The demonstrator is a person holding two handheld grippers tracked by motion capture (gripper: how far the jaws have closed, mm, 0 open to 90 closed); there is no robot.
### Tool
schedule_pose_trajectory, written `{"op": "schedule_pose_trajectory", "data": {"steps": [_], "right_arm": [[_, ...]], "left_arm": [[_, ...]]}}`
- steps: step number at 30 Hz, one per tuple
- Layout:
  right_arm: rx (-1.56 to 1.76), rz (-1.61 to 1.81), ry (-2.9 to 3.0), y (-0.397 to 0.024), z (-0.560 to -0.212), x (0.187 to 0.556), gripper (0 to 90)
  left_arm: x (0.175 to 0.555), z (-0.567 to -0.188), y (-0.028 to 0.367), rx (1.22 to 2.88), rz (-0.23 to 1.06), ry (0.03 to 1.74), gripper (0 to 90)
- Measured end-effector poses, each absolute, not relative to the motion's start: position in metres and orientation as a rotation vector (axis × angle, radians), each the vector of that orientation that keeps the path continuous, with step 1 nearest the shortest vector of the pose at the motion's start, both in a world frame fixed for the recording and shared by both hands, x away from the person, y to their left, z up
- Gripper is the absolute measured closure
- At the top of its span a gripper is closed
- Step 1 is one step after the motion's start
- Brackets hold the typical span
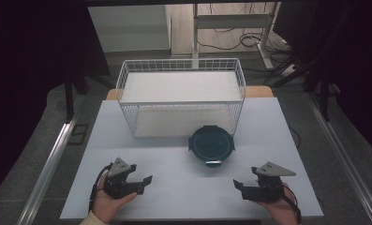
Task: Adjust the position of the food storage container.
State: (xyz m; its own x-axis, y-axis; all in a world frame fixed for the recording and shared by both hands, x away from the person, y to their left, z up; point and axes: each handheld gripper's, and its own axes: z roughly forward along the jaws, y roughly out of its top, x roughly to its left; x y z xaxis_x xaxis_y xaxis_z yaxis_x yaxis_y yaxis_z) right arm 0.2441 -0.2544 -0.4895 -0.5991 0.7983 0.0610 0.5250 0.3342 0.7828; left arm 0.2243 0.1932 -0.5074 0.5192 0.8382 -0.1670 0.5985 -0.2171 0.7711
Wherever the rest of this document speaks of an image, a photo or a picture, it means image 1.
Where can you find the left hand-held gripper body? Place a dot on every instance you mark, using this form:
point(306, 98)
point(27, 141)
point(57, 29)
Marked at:
point(118, 184)

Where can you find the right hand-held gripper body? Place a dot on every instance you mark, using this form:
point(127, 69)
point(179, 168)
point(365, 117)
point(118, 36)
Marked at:
point(269, 186)

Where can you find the person's left hand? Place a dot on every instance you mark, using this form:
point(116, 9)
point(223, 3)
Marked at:
point(105, 204)

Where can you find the person's right hand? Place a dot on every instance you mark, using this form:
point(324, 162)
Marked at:
point(285, 212)

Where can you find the dark teal round lidded container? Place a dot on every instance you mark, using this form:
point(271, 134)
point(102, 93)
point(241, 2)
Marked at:
point(211, 145)

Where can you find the dark floor grate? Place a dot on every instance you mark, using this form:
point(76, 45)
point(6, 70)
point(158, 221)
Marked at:
point(78, 134)

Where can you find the black metal stand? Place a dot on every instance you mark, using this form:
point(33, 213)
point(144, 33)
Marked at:
point(69, 97)
point(322, 93)

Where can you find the white power strip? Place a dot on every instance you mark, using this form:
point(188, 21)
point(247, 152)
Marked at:
point(288, 70)

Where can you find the dark curtain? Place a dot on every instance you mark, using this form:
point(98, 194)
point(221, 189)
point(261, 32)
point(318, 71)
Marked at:
point(355, 62)
point(30, 78)

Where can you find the white back panel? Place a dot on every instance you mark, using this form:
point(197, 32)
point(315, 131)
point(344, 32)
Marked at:
point(129, 28)

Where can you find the aluminium rail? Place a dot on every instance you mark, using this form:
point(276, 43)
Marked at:
point(51, 168)
point(343, 150)

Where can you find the white metal desk frame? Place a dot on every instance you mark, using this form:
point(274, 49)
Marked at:
point(230, 21)

